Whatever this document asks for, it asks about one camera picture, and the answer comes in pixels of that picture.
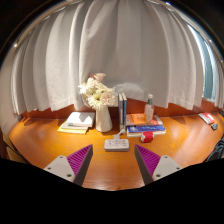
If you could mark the white curtain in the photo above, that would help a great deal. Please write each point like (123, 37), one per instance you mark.
(110, 50)

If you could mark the red and white packet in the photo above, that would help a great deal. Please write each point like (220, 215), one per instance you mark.
(206, 118)

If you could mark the grey upright book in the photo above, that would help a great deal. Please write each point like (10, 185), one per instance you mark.
(120, 113)

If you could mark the small dark object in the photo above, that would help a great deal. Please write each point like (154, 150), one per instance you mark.
(214, 126)

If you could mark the clear plastic drink bottle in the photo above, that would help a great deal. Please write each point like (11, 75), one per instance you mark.
(149, 110)

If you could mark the orange flat book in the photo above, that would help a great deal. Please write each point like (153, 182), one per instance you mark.
(136, 119)

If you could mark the white and pink flowers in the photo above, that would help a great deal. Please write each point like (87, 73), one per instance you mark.
(96, 93)

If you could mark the yellow flat book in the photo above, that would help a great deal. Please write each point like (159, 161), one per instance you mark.
(71, 129)

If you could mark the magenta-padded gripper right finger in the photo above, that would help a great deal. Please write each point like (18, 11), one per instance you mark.
(160, 166)

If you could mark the white power strip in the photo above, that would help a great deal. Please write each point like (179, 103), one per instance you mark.
(116, 145)

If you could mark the blue upright book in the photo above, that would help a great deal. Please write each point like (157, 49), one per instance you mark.
(124, 111)

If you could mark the white closed book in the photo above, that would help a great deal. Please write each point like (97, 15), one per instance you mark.
(80, 119)

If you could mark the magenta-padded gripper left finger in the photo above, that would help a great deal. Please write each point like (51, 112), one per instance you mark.
(63, 166)

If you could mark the teal curtain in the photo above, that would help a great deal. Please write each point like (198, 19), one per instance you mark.
(208, 66)

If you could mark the white ribbed vase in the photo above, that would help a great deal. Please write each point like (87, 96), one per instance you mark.
(103, 120)

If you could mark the tan chair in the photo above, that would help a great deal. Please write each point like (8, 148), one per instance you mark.
(13, 151)

